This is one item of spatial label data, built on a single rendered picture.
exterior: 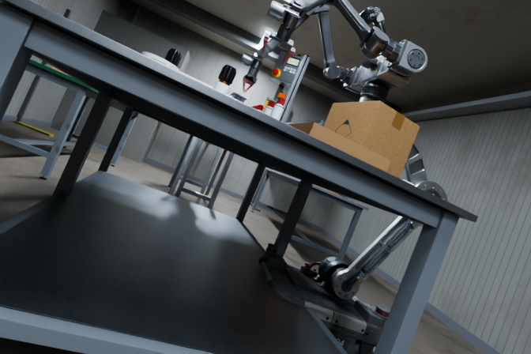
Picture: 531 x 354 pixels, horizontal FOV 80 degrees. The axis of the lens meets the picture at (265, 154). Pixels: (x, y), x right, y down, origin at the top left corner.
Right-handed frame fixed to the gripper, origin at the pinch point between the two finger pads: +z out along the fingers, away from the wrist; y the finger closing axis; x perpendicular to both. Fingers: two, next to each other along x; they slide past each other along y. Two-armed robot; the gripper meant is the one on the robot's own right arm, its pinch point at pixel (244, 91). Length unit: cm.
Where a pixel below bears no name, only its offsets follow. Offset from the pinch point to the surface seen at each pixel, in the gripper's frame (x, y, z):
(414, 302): 55, 115, 55
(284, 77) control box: 21.0, -6.8, -21.2
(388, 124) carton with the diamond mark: 43, 84, 2
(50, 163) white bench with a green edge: -97, -86, 102
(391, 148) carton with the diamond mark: 49, 84, 9
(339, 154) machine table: 11, 118, 26
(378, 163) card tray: 25, 114, 23
